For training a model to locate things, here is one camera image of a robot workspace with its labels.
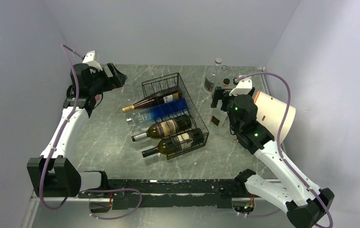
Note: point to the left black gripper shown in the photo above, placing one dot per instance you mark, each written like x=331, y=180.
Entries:
x=118, y=80

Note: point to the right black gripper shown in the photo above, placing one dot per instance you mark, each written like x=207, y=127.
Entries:
x=220, y=93

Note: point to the frosted clear slim bottle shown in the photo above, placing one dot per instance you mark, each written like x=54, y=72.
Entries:
x=213, y=74

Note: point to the clear bottle white label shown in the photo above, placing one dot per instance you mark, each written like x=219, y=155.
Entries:
x=222, y=85

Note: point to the clear bottle orange black label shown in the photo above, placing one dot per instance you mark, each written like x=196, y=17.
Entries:
x=218, y=117

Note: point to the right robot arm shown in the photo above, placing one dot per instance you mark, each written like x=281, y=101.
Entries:
x=260, y=123

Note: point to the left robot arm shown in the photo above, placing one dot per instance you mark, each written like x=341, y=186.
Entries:
x=52, y=174

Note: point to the green bottle silver cap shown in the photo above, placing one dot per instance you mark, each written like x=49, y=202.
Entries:
x=165, y=128

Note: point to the dark red gold-capped bottle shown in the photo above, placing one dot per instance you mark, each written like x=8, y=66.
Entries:
x=151, y=100

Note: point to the dark green black-capped bottle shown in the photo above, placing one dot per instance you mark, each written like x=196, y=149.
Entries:
x=179, y=143

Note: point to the blue clear glass bottle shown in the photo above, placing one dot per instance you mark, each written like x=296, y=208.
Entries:
x=157, y=113

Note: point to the beige cylindrical lamp shade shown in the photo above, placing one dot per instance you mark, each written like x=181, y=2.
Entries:
x=270, y=112

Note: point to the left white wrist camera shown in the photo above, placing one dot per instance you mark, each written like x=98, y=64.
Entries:
x=91, y=58

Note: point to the black wire wine rack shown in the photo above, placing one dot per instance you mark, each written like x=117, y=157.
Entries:
x=154, y=85

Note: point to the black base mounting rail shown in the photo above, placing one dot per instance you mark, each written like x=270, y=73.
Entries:
x=221, y=193

